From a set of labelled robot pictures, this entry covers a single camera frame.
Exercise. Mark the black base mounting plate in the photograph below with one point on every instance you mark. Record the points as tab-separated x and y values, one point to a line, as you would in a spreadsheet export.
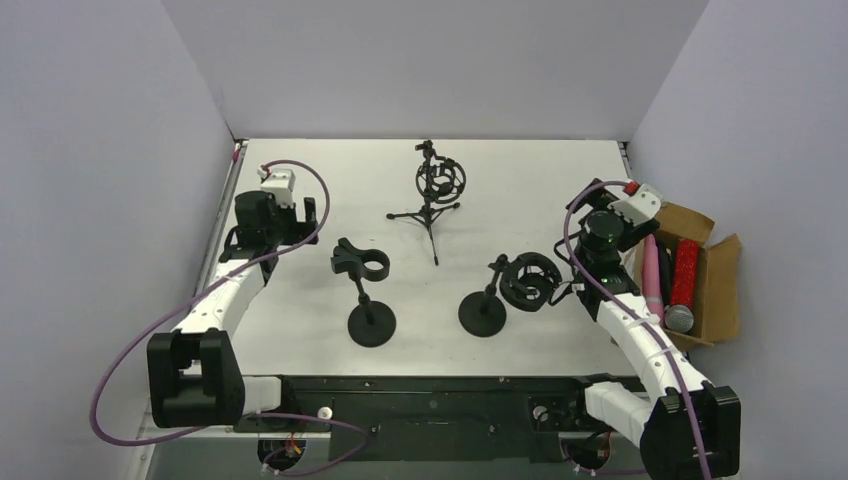
434	418

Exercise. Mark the tripod shock mount stand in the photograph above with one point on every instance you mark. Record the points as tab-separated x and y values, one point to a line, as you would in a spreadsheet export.
440	181

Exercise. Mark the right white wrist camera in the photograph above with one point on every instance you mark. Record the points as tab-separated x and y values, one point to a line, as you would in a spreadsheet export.
640	203

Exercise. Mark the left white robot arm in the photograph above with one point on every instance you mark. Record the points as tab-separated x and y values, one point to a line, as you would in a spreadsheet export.
193	372

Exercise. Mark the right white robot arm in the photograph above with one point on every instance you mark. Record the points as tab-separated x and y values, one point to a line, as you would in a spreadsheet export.
686	427

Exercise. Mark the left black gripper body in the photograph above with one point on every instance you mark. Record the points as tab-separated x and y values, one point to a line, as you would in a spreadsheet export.
303	213

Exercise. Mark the red glitter microphone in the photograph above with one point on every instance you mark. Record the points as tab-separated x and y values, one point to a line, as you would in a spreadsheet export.
679	316

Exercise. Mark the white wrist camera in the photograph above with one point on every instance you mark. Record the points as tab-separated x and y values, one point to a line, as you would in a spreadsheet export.
640	203
279	182

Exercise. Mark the brown cardboard box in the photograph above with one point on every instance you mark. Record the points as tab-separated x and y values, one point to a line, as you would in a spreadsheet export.
715	302

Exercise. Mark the clip mic stand round base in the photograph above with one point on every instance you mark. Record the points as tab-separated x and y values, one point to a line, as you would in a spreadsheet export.
371	323

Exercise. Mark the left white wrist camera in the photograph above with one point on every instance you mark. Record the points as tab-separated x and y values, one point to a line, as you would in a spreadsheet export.
279	182

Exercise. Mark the shock mount stand round base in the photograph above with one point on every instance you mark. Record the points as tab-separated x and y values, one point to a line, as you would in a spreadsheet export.
526	283

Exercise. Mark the pink microphone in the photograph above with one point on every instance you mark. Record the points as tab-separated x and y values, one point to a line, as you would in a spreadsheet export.
651	284

